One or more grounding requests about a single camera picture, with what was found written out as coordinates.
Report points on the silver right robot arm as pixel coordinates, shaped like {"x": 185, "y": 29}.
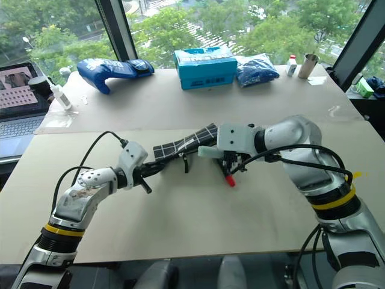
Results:
{"x": 325, "y": 168}

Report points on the white squeeze bottle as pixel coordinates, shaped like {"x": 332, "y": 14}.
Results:
{"x": 61, "y": 97}

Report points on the black grid pouch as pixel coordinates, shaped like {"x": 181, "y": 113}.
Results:
{"x": 186, "y": 141}

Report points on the black round container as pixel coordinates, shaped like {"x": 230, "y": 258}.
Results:
{"x": 39, "y": 85}

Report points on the green white box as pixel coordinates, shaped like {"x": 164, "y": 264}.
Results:
{"x": 366, "y": 88}

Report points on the small white bottle red cap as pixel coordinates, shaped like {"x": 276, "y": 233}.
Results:
{"x": 291, "y": 67}

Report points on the small white pot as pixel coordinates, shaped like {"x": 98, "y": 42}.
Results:
{"x": 65, "y": 70}

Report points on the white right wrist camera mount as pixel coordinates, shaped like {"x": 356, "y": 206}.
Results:
{"x": 233, "y": 137}

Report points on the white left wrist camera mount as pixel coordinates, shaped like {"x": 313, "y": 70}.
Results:
{"x": 132, "y": 156}

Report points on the red marker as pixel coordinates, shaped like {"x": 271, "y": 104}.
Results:
{"x": 231, "y": 180}

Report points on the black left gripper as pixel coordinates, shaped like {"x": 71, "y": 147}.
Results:
{"x": 141, "y": 172}

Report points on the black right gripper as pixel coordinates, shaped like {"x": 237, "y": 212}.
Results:
{"x": 236, "y": 159}

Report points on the dark window frame post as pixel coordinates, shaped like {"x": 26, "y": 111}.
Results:
{"x": 115, "y": 28}
{"x": 359, "y": 45}

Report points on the dark blue cloth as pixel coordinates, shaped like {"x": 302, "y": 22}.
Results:
{"x": 378, "y": 87}

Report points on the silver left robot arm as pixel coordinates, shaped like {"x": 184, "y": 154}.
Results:
{"x": 75, "y": 201}

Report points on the dark rounded grey shape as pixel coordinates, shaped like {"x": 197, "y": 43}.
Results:
{"x": 236, "y": 274}
{"x": 156, "y": 275}

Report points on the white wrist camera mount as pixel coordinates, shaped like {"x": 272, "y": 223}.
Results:
{"x": 233, "y": 137}
{"x": 132, "y": 156}

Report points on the metal cup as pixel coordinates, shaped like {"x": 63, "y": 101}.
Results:
{"x": 308, "y": 67}

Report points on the blue plastic packet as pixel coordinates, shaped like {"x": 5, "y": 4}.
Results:
{"x": 255, "y": 70}

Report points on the grey laptop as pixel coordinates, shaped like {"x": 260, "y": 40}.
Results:
{"x": 18, "y": 120}

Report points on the blue cardboard box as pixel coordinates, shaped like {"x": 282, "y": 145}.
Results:
{"x": 206, "y": 70}

